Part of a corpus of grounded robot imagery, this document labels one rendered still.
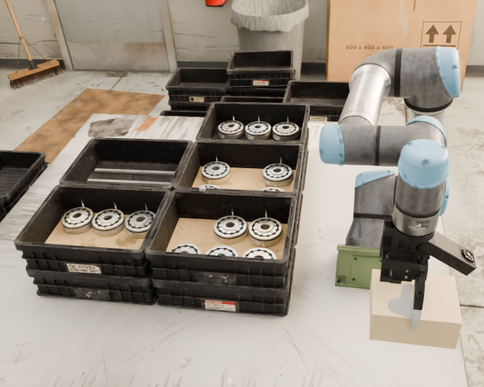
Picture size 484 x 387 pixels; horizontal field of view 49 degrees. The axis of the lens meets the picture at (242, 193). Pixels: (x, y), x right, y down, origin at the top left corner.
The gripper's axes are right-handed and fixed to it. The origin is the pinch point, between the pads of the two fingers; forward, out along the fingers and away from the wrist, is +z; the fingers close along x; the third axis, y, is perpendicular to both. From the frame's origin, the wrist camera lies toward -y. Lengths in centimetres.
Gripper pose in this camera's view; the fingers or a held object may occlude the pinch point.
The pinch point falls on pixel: (413, 302)
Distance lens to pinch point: 111.5
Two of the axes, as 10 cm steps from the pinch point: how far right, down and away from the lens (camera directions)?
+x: -1.9, 6.0, -7.8
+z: 0.8, 8.0, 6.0
